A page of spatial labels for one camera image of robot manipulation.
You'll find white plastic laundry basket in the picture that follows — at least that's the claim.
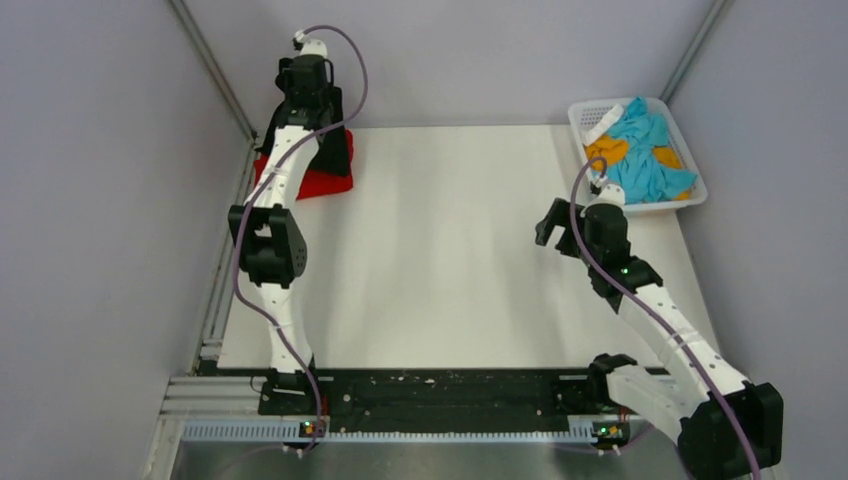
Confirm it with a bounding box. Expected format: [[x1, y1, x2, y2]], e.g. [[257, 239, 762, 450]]
[[568, 97, 708, 214]]

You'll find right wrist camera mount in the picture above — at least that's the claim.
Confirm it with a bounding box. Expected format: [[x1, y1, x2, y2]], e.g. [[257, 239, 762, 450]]
[[588, 178, 626, 208]]

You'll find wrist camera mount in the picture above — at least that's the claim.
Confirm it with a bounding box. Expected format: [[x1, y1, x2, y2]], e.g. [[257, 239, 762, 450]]
[[588, 178, 626, 208], [292, 30, 329, 59]]

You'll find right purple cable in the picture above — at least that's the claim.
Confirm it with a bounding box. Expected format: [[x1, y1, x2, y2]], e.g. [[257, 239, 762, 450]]
[[569, 156, 763, 480]]

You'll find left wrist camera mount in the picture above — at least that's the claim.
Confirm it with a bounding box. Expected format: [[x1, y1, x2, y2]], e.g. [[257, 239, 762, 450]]
[[292, 30, 329, 59]]

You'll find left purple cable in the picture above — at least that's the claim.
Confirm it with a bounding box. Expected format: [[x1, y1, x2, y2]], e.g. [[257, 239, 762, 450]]
[[231, 25, 369, 455]]

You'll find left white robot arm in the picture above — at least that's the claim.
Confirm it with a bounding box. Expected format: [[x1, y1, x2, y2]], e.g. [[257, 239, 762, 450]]
[[227, 53, 352, 414]]

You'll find orange t shirt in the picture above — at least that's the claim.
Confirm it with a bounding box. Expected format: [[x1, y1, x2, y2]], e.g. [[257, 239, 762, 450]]
[[584, 135, 697, 205]]

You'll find folded red t shirt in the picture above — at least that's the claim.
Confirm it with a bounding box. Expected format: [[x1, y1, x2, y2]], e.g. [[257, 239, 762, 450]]
[[253, 129, 356, 202]]

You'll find aluminium frame rail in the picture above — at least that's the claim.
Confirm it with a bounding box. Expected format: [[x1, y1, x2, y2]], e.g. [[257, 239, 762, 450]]
[[167, 1, 256, 375]]

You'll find black t shirt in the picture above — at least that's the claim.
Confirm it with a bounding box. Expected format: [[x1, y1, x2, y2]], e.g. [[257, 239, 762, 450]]
[[255, 86, 351, 177]]

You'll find purple cable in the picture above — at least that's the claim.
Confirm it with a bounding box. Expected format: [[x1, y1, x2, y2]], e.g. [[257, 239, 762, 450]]
[[231, 25, 369, 455], [569, 156, 763, 480]]

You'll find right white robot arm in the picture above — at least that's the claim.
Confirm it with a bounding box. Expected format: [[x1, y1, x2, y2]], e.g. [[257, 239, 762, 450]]
[[535, 198, 784, 479]]

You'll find white cloth strip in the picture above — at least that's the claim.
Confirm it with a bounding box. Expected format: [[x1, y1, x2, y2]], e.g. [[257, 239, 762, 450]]
[[581, 104, 625, 146]]

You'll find light blue t shirt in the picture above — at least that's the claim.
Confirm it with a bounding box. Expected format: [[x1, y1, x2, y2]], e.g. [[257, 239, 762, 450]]
[[583, 97, 697, 205]]

